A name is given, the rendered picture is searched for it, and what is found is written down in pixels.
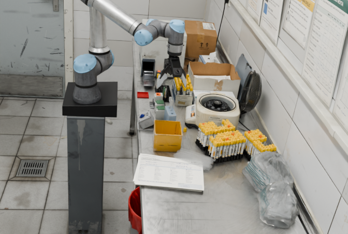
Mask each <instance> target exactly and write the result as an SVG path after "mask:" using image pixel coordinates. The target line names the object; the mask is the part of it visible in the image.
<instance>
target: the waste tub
mask: <svg viewBox="0 0 348 234"><path fill-rule="evenodd" d="M182 136H183V135H182V127H181V121H164V120H154V130H153V151H157V152H177V150H180V149H181V141H182Z"/></svg>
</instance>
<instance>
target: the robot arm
mask: <svg viewBox="0 0 348 234"><path fill-rule="evenodd" d="M81 1H82V2H83V3H84V4H86V5H87V6H88V7H89V8H90V29H91V46H90V47H89V53H88V54H84V55H80V56H78V57H76V58H75V60H74V74H75V89H74V92H73V95H72V96H73V100H74V101H75V102H77V103H79V104H93V103H96V102H98V101H99V100H100V99H101V92H100V90H99V87H98V85H97V76H98V75H99V74H101V73H102V72H104V71H105V70H107V69H109V68H110V67H111V66H112V64H113V62H114V55H113V53H112V51H111V50H110V47H109V46H108V45H107V20H106V17H107V18H108V19H110V20H111V21H113V22H114V23H115V24H117V25H118V26H120V27H121V28H122V29H124V30H125V31H127V32H128V33H130V34H131V35H132V36H134V40H135V42H136V44H138V45H140V46H146V45H148V44H150V43H151V42H152V41H153V40H155V39H157V38H158V37H164V38H168V44H167V47H168V48H167V50H168V51H167V53H168V54H169V58H165V59H164V69H163V70H162V72H161V74H160V75H159V76H158V82H157V88H159V87H160V86H161V84H162V83H163V81H164V80H166V79H167V73H169V74H170V75H172V76H173V77H179V78H180V79H181V80H182V83H183V85H184V87H186V73H185V71H184V69H183V68H182V67H181V63H180V59H179V57H178V56H181V54H182V50H183V39H184V32H185V23H184V22H183V21H181V20H171V21H170V23H168V22H164V21H160V20H157V19H149V20H148V21H147V23H146V25H144V24H143V23H141V22H140V21H139V20H137V19H136V18H134V17H133V16H132V15H130V14H129V13H128V12H126V11H125V10H123V9H122V8H121V7H119V6H118V5H116V4H115V3H114V2H112V1H111V0H81Z"/></svg>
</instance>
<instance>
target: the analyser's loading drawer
mask: <svg viewBox="0 0 348 234"><path fill-rule="evenodd" d="M142 73H143V86H154V84H155V80H154V77H153V76H154V74H153V70H152V69H142Z"/></svg>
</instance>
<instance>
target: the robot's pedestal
mask: <svg viewBox="0 0 348 234"><path fill-rule="evenodd" d="M104 148H105V117H95V116H67V165H68V224H69V234H102V216H103V182H104Z"/></svg>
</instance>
